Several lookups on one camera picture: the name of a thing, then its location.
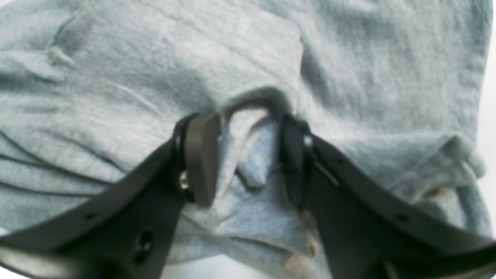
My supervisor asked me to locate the grey long sleeve shirt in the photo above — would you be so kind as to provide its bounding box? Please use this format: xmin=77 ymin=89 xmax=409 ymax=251
xmin=1 ymin=0 xmax=493 ymax=279

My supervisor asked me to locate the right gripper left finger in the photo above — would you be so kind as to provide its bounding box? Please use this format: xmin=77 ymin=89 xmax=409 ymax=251
xmin=1 ymin=113 xmax=221 ymax=279

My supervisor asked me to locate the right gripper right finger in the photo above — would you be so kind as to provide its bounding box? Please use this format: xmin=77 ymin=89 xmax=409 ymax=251
xmin=281 ymin=115 xmax=496 ymax=279

